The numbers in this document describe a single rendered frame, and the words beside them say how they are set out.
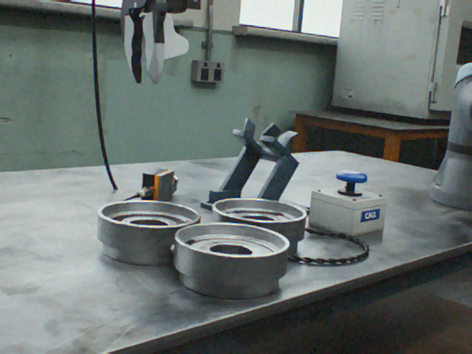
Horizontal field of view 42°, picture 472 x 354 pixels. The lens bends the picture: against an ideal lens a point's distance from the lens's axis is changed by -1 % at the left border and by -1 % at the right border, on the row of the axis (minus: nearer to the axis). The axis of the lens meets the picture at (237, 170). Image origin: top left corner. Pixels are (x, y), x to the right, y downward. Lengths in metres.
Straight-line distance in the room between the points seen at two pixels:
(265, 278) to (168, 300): 0.08
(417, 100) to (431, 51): 0.22
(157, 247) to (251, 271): 0.11
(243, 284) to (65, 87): 1.87
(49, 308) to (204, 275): 0.13
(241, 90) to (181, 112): 0.35
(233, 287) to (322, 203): 0.28
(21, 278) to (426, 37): 2.49
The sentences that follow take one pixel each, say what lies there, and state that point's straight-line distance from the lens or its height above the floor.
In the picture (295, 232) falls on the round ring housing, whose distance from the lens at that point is 0.66.
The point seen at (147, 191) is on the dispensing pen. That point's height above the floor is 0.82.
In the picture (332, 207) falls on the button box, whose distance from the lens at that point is 0.78.
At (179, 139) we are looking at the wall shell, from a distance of 2.66.
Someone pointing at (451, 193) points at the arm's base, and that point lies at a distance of 1.04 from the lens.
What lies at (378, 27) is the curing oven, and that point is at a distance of 3.03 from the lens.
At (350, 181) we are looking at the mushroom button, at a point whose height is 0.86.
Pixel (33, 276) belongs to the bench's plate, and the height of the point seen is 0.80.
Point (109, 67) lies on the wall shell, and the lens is 2.43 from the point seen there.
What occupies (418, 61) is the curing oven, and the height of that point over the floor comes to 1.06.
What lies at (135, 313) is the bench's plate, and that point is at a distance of 0.50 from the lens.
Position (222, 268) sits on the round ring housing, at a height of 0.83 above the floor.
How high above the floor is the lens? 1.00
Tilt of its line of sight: 10 degrees down
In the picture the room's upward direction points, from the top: 5 degrees clockwise
